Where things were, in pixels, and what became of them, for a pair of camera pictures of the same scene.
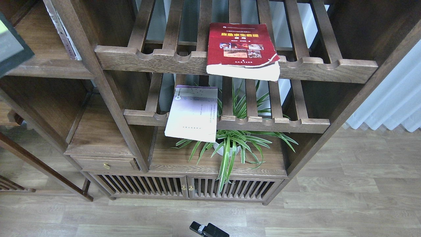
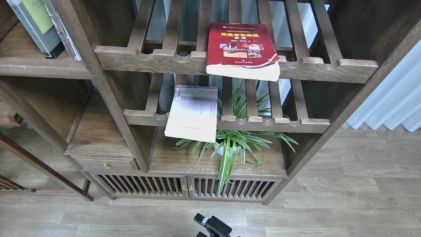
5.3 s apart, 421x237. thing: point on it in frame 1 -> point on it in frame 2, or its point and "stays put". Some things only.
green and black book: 14,49 -> 35,15
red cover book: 242,51 stays put
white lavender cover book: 193,113 stays put
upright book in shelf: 68,43 stays put
